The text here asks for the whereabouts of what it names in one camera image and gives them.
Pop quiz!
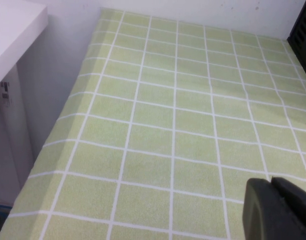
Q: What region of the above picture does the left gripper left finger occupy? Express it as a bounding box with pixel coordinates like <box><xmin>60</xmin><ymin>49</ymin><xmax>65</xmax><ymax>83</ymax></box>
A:
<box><xmin>242</xmin><ymin>177</ymin><xmax>297</xmax><ymax>240</ymax></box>

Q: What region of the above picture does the green checked tablecloth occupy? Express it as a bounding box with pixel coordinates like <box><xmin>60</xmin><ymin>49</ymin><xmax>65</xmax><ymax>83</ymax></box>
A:
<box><xmin>0</xmin><ymin>8</ymin><xmax>306</xmax><ymax>240</ymax></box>

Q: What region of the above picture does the white cabinet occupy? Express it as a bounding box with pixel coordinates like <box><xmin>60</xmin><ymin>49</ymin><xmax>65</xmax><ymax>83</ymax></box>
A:
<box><xmin>0</xmin><ymin>0</ymin><xmax>48</xmax><ymax>208</ymax></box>

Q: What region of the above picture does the black plastic book holder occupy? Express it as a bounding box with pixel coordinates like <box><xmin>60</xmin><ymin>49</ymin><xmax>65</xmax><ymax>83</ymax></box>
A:
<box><xmin>287</xmin><ymin>0</ymin><xmax>306</xmax><ymax>85</ymax></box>

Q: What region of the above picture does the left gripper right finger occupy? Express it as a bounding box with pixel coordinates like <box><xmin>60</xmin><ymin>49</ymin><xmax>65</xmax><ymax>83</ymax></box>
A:
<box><xmin>272</xmin><ymin>176</ymin><xmax>306</xmax><ymax>240</ymax></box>

